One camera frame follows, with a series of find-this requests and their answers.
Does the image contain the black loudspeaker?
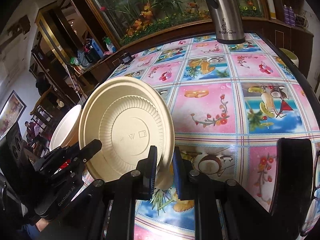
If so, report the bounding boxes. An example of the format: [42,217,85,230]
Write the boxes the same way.
[0,122,33,198]

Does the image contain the stainless steel thermos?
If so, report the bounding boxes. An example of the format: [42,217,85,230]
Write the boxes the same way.
[200,0,246,45]

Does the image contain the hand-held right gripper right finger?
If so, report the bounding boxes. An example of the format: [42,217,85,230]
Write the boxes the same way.
[173,146,301,240]

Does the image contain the black kettle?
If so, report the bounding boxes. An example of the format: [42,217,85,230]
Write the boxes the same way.
[84,45,100,63]

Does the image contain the printed fruit flower tablecloth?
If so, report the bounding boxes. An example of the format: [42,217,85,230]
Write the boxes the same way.
[82,32,320,240]

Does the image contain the framed wall picture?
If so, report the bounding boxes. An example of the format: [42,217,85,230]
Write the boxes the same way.
[0,90,27,140]

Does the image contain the tangled cables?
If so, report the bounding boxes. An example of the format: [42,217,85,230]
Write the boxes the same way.
[295,11,309,28]

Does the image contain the flower and bamboo mural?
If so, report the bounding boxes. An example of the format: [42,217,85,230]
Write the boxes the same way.
[75,0,267,46]

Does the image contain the large beige round plate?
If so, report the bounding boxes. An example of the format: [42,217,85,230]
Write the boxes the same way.
[78,77,175,190]

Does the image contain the blue water jug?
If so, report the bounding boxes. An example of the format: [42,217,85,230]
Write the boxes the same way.
[76,50,87,64]

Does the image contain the brown wooden chair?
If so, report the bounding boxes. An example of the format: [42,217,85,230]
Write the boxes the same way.
[30,85,75,125]

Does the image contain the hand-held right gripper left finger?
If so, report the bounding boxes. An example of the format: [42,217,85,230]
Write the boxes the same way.
[41,146,158,240]

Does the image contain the beige ribbed bowl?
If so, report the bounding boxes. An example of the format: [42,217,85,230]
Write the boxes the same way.
[49,104,83,153]

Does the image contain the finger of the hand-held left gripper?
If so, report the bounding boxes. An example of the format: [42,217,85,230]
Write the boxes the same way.
[34,146,75,169]
[40,139,102,178]

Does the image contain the spray bottle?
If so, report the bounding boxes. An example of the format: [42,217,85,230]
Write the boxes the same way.
[104,37,115,53]

